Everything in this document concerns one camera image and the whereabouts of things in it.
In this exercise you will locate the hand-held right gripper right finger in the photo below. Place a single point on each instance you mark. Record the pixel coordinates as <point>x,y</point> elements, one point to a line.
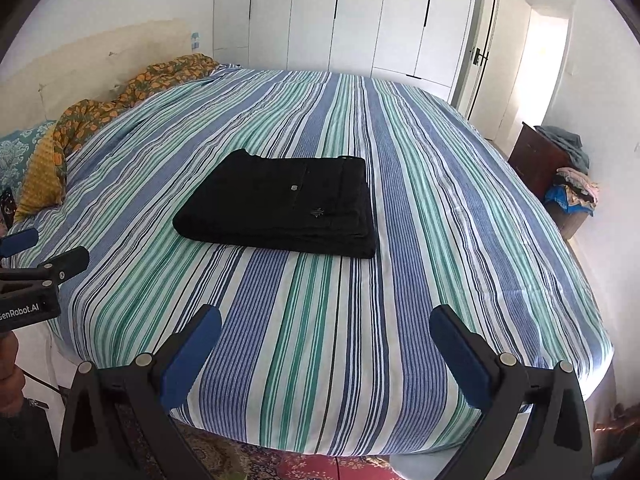
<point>462,355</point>

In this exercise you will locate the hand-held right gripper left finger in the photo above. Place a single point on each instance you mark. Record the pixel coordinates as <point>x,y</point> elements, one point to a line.
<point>187,355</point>

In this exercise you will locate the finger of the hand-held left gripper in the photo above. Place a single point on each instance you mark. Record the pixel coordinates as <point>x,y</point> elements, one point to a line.
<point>65,262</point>
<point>17,242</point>

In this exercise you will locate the black pants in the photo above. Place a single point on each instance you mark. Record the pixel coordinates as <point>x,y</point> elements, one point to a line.
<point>280,205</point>

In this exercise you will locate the person's left hand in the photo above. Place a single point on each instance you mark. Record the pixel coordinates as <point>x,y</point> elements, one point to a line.
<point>7,357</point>

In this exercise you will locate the yellow dotted pillow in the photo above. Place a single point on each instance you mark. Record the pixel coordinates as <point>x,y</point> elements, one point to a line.
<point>42,180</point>

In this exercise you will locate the teal patterned pillow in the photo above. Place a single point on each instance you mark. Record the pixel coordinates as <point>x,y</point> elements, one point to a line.
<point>17,150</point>

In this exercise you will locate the striped bed sheet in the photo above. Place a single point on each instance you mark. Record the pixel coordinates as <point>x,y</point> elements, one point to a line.
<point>350,320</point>

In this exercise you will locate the patterned red rug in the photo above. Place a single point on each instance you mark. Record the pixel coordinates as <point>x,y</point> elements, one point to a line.
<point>300,467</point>

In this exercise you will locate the orange floral blanket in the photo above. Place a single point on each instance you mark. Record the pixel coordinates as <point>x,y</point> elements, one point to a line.
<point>125,95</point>

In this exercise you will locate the beige headboard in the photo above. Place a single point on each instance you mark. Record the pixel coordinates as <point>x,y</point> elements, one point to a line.
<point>100,55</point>

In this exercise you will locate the pile of clothes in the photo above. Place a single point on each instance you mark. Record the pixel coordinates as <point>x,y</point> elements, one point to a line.
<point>575,180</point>

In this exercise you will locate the dark wooden cabinet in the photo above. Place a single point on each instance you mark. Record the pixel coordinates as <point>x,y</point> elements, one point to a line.
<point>537,160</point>

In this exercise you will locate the white door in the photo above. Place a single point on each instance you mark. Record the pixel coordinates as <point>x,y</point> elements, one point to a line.
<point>485,60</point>

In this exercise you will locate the white wardrobe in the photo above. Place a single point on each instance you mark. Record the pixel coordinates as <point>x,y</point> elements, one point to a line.
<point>350,15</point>

